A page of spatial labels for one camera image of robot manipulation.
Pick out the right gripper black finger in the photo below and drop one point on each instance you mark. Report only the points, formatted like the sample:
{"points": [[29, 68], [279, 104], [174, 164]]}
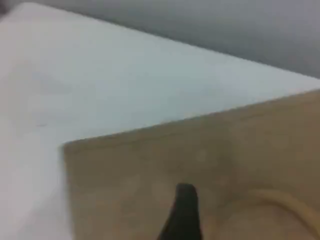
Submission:
{"points": [[185, 217]]}

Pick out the brown jute tote bag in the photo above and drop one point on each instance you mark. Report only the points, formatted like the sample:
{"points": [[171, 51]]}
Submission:
{"points": [[150, 162]]}

